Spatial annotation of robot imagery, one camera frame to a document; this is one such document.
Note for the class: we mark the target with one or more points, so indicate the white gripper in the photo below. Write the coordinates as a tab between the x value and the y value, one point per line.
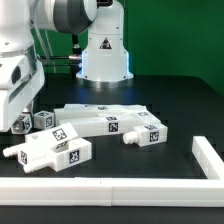
19	83

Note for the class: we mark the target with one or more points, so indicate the white cube nut front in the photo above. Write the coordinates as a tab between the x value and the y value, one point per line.
22	125

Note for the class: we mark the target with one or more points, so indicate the white cube nut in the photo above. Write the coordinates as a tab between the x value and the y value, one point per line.
22	125
43	120

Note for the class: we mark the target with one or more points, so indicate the white chair seat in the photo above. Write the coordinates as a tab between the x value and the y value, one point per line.
35	155

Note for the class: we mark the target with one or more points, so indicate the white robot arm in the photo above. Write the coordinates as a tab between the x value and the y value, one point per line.
104	61

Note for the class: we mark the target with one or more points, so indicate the white rear chair bar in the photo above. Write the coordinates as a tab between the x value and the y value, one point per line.
73	111

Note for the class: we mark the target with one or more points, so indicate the white long chair back bar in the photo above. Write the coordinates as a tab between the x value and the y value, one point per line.
103	125

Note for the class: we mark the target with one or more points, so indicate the white cube nut left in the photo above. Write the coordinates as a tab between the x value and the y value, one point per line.
43	120

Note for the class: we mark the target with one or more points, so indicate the white L-shaped fence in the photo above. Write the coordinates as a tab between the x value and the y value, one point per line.
206	192

